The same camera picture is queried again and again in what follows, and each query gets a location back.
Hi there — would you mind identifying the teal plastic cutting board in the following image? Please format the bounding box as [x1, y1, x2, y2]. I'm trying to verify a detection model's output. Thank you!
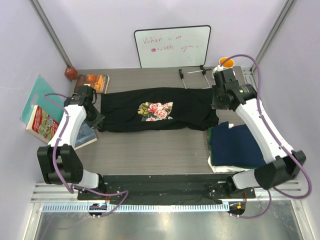
[20, 76, 63, 125]

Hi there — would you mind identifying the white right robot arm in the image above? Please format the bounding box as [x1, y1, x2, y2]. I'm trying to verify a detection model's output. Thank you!
[211, 67, 306, 198]

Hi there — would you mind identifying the white mug orange inside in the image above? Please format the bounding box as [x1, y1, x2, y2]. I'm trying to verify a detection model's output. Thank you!
[211, 57, 235, 79]

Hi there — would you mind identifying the small whiteboard with red writing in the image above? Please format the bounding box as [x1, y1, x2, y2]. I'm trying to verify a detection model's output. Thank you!
[134, 25, 212, 69]

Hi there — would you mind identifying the black t shirt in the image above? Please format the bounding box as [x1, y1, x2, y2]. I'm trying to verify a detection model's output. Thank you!
[100, 87, 219, 133]

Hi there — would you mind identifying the orange brown cover book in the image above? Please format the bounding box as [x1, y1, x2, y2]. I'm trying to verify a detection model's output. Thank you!
[74, 74, 110, 94]

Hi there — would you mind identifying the red brown die block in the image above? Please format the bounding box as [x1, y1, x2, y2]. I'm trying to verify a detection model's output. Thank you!
[64, 66, 79, 81]

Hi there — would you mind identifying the navy folded t shirt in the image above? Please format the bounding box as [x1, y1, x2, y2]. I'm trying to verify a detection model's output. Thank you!
[208, 121, 266, 168]

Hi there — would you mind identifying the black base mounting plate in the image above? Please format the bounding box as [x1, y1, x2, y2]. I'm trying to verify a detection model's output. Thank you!
[77, 174, 256, 201]

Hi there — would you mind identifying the blue cover book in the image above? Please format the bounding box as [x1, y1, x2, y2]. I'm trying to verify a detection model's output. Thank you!
[74, 122, 98, 150]

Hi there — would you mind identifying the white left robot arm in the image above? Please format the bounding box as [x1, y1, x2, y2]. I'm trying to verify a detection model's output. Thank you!
[37, 85, 107, 200]

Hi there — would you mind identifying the red white cover book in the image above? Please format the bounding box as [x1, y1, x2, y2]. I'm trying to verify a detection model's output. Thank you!
[25, 105, 59, 144]

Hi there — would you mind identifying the white folded t shirt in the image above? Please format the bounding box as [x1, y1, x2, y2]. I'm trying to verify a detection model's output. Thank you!
[207, 121, 249, 173]

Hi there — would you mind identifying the black wire book stand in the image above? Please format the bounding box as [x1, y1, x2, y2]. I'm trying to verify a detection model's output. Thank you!
[178, 64, 212, 90]

